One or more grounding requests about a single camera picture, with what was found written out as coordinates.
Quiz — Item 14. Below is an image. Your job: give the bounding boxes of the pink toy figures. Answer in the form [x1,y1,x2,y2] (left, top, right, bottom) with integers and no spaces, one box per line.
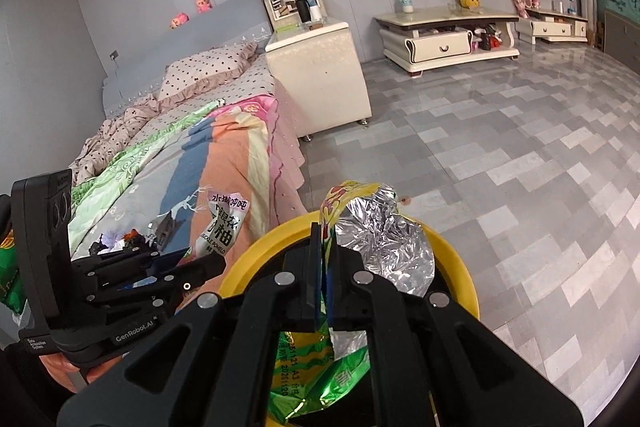
[510,0,541,19]

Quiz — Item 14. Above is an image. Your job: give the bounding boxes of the pink bed skirt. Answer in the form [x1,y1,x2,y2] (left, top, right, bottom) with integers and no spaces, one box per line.
[269,82,309,230]

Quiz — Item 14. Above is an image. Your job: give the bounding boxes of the cream coffee table with drawer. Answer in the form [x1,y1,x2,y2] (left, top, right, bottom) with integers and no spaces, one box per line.
[374,5,521,78]

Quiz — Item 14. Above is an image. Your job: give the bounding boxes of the grey drawer cabinet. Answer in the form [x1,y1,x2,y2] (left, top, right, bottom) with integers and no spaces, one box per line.
[602,9,640,74]

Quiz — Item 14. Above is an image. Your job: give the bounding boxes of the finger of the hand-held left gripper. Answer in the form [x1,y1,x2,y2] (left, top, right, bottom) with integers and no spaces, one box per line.
[74,248,194,281]
[86,253,227,324]

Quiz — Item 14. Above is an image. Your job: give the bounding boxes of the yellow green foil snack bag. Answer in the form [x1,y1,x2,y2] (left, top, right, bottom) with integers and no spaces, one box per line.
[269,180,437,427]

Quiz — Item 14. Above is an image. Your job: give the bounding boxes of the grey padded headboard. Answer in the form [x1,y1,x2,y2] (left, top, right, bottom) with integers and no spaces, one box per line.
[101,0,277,120]

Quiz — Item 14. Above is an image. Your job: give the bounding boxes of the dark wrapper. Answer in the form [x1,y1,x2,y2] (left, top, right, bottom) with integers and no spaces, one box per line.
[89,229,151,256]

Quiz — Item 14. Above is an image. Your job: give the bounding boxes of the green patterned quilt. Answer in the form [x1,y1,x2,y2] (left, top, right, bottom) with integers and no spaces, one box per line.
[70,101,227,214]

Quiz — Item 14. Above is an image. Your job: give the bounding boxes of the cream bedside cabinet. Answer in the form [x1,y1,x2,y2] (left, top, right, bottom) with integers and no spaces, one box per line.
[264,21,374,142]

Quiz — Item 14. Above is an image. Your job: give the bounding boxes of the white printed drink pouch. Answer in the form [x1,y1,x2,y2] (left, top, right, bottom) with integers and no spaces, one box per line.
[197,188,252,259]

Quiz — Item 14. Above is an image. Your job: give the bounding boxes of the person's left hand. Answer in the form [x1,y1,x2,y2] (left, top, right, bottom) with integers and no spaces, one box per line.
[39,349,123,394]

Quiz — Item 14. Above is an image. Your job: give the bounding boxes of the cream television cabinet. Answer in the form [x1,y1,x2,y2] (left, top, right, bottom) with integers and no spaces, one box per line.
[515,9,590,46]

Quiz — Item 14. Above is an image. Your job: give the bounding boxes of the polka dot ruffled pillow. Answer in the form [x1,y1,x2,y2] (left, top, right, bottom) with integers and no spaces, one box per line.
[158,42,262,108]

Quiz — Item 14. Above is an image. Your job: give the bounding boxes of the yellow plastic bin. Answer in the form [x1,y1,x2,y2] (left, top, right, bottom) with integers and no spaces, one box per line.
[217,209,481,427]

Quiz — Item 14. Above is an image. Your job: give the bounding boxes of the silver grey wrapper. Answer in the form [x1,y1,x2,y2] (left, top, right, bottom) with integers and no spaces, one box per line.
[149,213,175,249]

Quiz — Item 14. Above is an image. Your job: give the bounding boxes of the pink cherry print duvet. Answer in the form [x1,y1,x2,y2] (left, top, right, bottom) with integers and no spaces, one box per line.
[69,102,162,184]

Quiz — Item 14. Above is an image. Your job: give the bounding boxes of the dotted bed sheet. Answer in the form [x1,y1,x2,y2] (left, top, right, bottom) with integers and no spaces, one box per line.
[135,56,278,132]

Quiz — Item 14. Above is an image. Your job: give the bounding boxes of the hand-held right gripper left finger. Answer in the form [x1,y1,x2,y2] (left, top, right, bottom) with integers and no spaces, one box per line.
[57,223,331,427]

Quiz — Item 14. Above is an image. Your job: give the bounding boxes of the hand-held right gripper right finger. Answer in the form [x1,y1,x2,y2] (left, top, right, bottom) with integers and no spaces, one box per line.
[325,247,583,427]

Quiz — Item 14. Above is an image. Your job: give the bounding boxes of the grey deer print blanket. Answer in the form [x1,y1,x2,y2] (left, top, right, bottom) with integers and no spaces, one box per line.
[65,96,308,308]

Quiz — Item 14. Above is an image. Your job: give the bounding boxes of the white desktop shelf organizer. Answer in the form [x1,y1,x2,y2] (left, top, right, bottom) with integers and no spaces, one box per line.
[263,0,324,30]

